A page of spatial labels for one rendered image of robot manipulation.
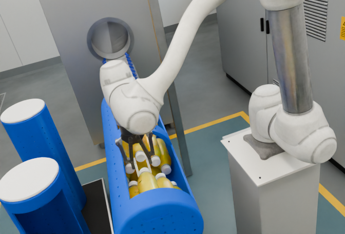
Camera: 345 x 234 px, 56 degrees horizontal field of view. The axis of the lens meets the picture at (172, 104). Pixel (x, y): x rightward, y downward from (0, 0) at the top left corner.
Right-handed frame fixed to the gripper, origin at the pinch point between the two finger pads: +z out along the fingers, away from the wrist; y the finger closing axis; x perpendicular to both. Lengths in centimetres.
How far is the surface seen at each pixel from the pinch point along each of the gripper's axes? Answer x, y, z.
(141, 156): -8.5, -0.4, 2.1
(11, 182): -33, 59, 14
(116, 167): -1.1, 9.1, -2.2
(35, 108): -103, 58, 14
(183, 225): 25.1, -7.5, 6.8
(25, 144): -92, 69, 32
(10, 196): -24, 58, 14
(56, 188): -26, 40, 19
